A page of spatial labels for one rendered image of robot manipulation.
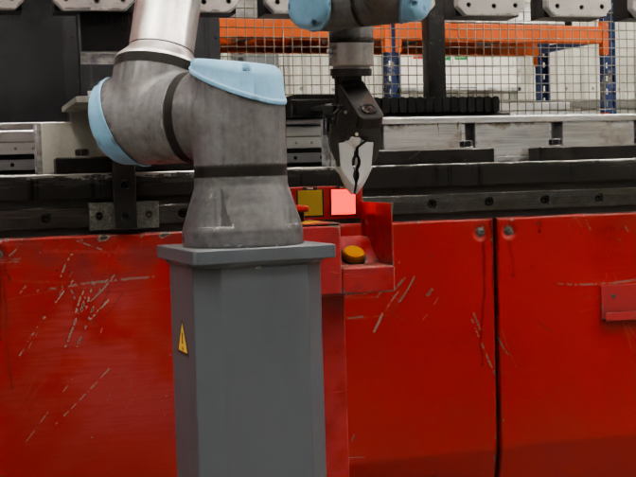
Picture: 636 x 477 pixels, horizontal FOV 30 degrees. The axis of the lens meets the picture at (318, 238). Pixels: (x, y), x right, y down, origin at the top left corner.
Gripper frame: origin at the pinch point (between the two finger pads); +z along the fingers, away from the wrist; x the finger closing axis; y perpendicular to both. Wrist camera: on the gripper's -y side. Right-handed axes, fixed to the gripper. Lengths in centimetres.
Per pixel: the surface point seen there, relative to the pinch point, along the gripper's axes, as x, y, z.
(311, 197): 4.7, 10.0, 2.5
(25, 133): 51, 59, -7
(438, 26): -62, 110, -32
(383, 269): -2.9, -6.2, 13.4
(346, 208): -1.8, 9.8, 4.8
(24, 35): 49, 88, -28
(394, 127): -19.7, 33.2, -8.6
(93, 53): 39, 37, -23
